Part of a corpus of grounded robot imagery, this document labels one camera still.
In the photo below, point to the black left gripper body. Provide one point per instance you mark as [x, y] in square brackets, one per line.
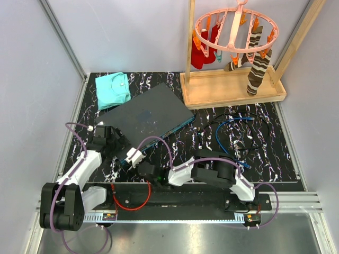
[117, 145]

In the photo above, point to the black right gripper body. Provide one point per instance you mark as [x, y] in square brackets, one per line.
[156, 182]

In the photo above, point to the dark grey network switch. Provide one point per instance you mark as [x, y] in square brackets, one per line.
[156, 112]

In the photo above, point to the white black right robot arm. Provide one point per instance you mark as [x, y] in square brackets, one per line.
[213, 168]

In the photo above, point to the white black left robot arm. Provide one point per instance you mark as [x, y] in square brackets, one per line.
[65, 203]

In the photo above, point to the folded teal cloth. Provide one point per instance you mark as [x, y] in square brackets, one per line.
[112, 90]

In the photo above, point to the wooden rack with tray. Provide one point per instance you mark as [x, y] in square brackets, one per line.
[217, 88]

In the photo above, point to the red sock left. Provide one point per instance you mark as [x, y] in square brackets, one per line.
[198, 58]

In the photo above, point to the red sock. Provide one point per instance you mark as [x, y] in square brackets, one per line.
[198, 58]
[214, 32]

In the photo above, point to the red sock right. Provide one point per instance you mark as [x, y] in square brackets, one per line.
[214, 32]

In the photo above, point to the brown striped sock long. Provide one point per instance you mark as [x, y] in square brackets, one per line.
[257, 72]

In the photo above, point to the pink round clip hanger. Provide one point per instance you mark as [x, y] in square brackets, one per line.
[242, 16]

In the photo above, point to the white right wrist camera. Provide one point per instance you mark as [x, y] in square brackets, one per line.
[134, 157]

